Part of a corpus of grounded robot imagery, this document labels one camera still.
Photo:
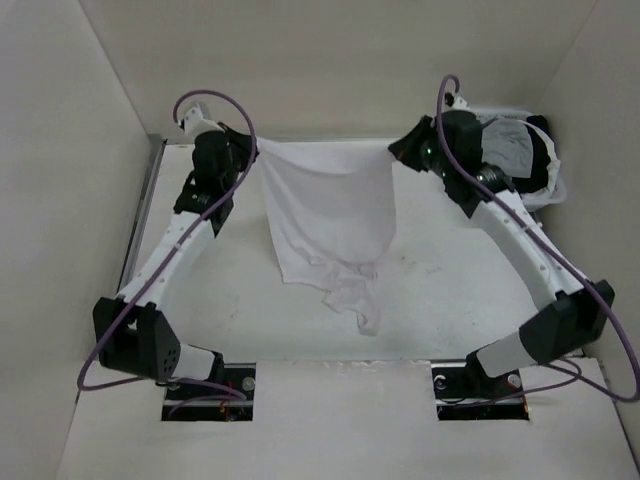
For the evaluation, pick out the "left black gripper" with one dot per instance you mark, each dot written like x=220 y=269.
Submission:
x=242 y=142

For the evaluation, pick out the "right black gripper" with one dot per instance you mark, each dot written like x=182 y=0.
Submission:
x=405 y=148

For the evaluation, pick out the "white tank top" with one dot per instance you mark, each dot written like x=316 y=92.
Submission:
x=332 y=216

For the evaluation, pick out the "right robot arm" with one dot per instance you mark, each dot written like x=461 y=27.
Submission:
x=474 y=157

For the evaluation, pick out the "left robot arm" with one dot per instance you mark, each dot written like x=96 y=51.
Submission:
x=133 y=331

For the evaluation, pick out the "grey tank top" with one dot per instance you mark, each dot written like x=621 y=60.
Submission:
x=506 y=143

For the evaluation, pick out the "black tank top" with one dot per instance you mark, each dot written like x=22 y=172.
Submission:
x=538 y=178

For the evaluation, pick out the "white garment in basket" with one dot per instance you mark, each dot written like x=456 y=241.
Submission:
x=548 y=194

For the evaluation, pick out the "white plastic laundry basket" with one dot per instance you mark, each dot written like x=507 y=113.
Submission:
x=485 y=114

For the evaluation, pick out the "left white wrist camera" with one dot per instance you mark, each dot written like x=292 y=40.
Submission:
x=197 y=120

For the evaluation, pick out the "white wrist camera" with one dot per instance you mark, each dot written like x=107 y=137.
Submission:
x=455 y=101
x=197 y=120

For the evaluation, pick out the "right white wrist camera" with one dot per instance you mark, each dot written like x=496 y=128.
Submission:
x=455 y=101

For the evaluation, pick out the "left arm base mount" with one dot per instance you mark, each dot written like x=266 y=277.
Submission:
x=230 y=400

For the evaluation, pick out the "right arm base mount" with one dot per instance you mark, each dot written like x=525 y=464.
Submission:
x=460 y=399

